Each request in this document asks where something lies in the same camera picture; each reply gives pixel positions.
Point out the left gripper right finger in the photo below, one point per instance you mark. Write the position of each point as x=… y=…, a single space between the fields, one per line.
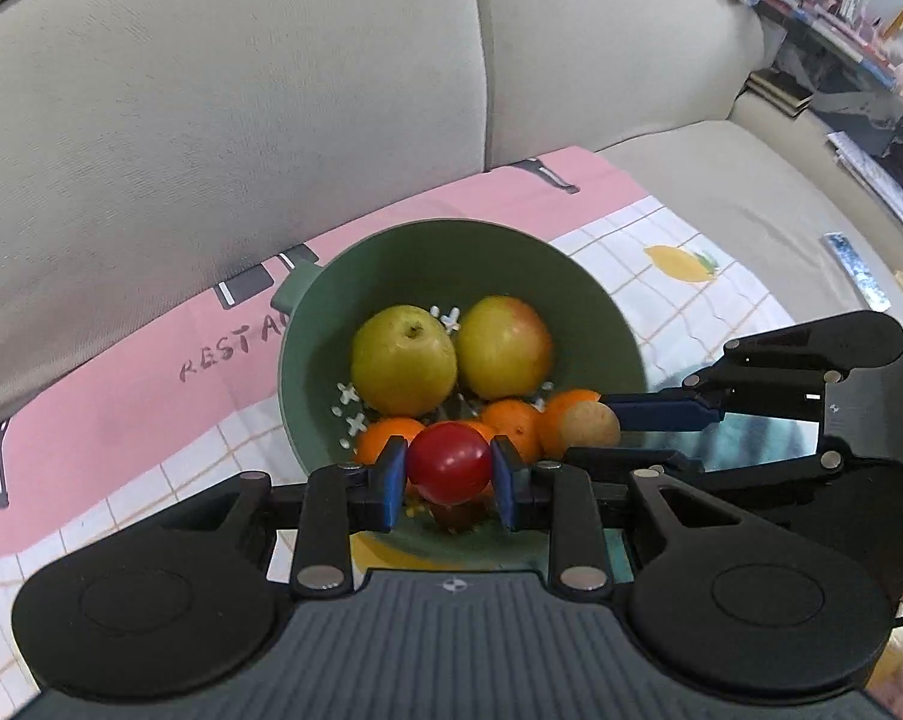
x=558 y=500

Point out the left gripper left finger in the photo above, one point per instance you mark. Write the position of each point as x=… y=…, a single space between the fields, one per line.
x=341 y=500

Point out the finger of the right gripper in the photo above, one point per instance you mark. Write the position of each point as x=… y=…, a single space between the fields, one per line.
x=617 y=462
x=682 y=409

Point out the orange mandarin front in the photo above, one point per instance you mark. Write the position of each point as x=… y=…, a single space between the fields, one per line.
x=372 y=441

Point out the brown longan back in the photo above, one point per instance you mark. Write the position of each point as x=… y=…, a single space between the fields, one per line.
x=589 y=424

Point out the red cherry tomato front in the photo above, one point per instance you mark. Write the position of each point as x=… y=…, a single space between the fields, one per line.
x=461 y=518

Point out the red cherry tomato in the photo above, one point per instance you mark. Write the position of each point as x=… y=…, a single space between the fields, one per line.
x=461 y=518
x=449 y=463

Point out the red cherry tomato back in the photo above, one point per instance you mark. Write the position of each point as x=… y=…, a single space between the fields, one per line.
x=449 y=463

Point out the orange mandarin hidden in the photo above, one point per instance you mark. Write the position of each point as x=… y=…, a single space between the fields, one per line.
x=487 y=432

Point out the teal striped towel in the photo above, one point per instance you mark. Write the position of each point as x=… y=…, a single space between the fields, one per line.
x=741 y=440

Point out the green colander bowl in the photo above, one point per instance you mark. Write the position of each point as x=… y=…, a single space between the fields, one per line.
x=443 y=267

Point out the pink checkered picnic cloth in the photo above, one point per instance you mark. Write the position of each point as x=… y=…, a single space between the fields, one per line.
x=190 y=399

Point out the beige sofa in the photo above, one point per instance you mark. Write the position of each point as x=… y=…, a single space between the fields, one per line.
x=152 y=148

